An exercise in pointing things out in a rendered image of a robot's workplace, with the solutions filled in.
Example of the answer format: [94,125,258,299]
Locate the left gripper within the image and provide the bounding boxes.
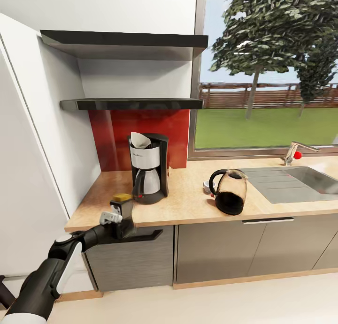
[92,219,130,245]

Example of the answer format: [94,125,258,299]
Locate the electric kettle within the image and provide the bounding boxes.
[209,169,249,215]

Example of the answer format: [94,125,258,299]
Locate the coffee cup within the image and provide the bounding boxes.
[203,181,216,193]

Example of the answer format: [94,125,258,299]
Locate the paper coffee filter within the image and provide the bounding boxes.
[131,132,151,150]

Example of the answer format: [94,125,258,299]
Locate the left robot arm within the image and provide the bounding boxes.
[0,211,130,324]

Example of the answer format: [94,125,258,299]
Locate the bottle of coffee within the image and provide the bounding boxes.
[109,193,135,239]

